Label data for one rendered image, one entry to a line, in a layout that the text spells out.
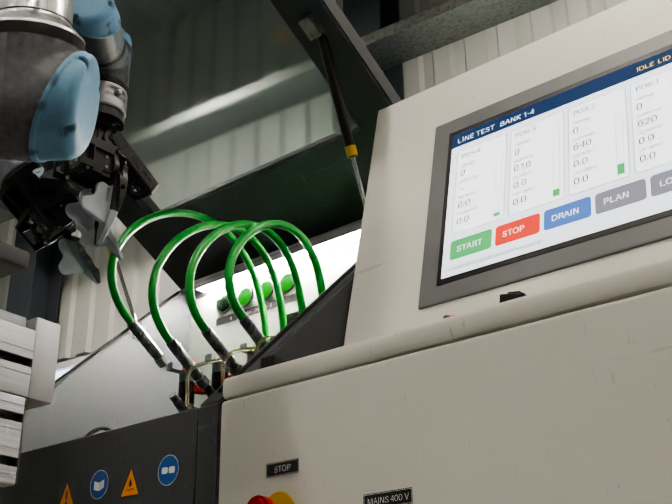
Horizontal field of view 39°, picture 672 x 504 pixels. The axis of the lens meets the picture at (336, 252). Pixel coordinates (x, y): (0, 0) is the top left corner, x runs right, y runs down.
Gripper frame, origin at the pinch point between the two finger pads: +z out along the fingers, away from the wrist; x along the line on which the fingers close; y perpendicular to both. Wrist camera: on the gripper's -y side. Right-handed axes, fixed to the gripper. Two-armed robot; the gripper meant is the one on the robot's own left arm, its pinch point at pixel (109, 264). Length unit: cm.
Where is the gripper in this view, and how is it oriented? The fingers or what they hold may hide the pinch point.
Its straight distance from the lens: 160.5
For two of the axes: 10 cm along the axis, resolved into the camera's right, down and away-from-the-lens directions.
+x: 6.1, -5.2, -6.0
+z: 6.5, 7.6, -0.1
